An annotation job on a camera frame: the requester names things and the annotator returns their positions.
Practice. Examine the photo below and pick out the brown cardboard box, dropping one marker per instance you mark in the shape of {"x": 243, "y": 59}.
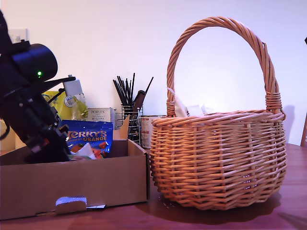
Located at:
{"x": 72, "y": 182}

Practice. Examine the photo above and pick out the white Porlex box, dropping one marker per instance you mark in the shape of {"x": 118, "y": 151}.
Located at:
{"x": 100, "y": 113}

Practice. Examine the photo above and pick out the blue Terry's orange egg bag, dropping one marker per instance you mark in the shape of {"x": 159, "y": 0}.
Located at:
{"x": 100, "y": 129}

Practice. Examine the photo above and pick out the yellow kitchen towel pack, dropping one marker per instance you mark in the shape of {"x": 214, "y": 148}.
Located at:
{"x": 76, "y": 107}

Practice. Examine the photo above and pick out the wooden chair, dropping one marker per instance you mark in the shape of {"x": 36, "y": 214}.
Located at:
{"x": 304, "y": 134}

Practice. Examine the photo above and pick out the black chopstick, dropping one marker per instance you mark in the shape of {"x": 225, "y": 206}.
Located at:
{"x": 127, "y": 92}
{"x": 117, "y": 91}
{"x": 148, "y": 86}
{"x": 133, "y": 88}
{"x": 121, "y": 88}

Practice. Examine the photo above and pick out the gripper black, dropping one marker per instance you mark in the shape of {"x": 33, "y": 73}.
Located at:
{"x": 31, "y": 117}

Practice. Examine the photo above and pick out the white wall light switch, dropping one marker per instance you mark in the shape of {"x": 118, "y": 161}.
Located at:
{"x": 19, "y": 34}

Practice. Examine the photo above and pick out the tin can with white label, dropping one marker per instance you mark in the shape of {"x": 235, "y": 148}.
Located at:
{"x": 145, "y": 131}

